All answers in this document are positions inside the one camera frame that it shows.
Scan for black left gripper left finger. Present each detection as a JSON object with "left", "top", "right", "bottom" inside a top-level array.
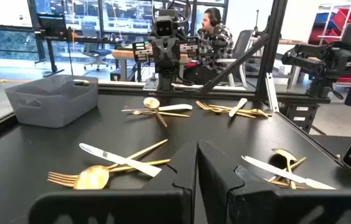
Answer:
[{"left": 28, "top": 139, "right": 199, "bottom": 224}]

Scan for white wall board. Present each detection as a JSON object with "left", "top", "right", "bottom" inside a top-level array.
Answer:
[{"left": 0, "top": 0, "right": 33, "bottom": 28}]

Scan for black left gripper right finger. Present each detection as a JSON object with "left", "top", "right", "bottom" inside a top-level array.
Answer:
[{"left": 197, "top": 139, "right": 351, "bottom": 224}]

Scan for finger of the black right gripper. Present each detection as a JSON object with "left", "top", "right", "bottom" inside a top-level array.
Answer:
[
  {"left": 133, "top": 39, "right": 167, "bottom": 68},
  {"left": 165, "top": 36, "right": 200, "bottom": 68}
]

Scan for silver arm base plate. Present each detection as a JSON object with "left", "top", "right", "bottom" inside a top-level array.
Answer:
[{"left": 143, "top": 73, "right": 161, "bottom": 91}]

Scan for wooden desk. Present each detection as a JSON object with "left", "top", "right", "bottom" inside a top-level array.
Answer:
[{"left": 111, "top": 46, "right": 195, "bottom": 82}]

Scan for grey office chair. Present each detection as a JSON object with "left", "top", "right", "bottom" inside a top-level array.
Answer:
[{"left": 215, "top": 29, "right": 257, "bottom": 88}]

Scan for blue storage bin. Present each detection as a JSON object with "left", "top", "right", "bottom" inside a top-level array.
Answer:
[{"left": 314, "top": 12, "right": 335, "bottom": 26}]

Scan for black headphones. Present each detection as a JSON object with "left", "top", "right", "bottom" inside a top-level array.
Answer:
[{"left": 208, "top": 7, "right": 223, "bottom": 27}]

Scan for person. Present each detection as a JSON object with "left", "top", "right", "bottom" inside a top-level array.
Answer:
[{"left": 183, "top": 7, "right": 236, "bottom": 86}]

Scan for blue office chair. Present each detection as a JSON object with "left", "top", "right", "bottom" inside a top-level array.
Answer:
[{"left": 80, "top": 24, "right": 114, "bottom": 72}]

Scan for black standing desk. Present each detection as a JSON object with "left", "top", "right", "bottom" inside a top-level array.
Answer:
[{"left": 34, "top": 29, "right": 123, "bottom": 78}]

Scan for grey plastic bin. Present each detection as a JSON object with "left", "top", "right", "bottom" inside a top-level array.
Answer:
[{"left": 4, "top": 73, "right": 100, "bottom": 129}]

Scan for black control box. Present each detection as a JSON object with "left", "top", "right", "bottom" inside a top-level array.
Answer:
[{"left": 278, "top": 101, "right": 320, "bottom": 134}]

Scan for silver metal bracket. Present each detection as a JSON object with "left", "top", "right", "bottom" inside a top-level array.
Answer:
[{"left": 264, "top": 73, "right": 279, "bottom": 113}]

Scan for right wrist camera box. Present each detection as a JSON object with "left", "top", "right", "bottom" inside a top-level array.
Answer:
[{"left": 155, "top": 15, "right": 177, "bottom": 40}]

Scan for cream-handled silver knife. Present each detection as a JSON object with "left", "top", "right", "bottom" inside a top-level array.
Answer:
[
  {"left": 241, "top": 155, "right": 337, "bottom": 190},
  {"left": 228, "top": 98, "right": 248, "bottom": 118},
  {"left": 121, "top": 103, "right": 194, "bottom": 113},
  {"left": 78, "top": 142, "right": 162, "bottom": 178}
]

